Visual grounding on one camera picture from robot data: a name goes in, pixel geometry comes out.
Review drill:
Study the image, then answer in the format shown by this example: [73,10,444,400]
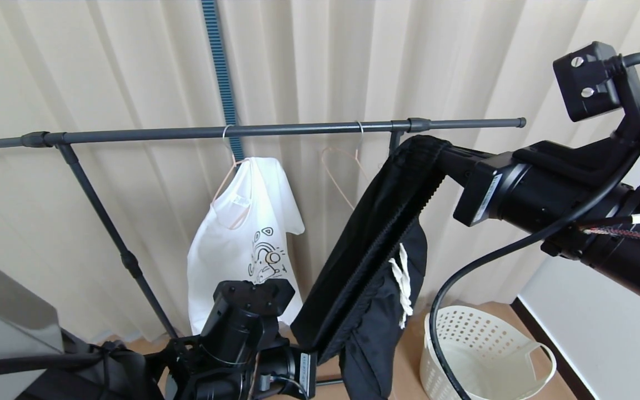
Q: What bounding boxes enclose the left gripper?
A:
[258,346,319,400]

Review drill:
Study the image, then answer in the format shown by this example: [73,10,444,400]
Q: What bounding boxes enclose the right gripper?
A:
[452,156,633,246]

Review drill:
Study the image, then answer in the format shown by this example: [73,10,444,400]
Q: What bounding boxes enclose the white shirt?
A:
[187,157,306,336]

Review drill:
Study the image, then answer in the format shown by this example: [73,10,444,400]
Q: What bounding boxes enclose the black garment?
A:
[289,135,453,400]

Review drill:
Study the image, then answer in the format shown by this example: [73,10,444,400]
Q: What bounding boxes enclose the pink clothes hanger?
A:
[212,125,255,231]
[320,121,372,212]

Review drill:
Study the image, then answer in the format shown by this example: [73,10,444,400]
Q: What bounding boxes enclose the white laundry basket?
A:
[419,304,557,400]

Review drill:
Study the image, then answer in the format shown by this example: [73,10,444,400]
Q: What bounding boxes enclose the black clothes rack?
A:
[0,117,526,389]

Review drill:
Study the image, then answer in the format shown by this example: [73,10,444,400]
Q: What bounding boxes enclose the beige curtain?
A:
[217,0,640,312]
[0,0,232,345]

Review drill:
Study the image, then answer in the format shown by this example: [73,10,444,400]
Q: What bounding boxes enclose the window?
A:
[201,0,244,162]

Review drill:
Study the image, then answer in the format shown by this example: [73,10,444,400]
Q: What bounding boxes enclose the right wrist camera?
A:
[552,42,640,187]

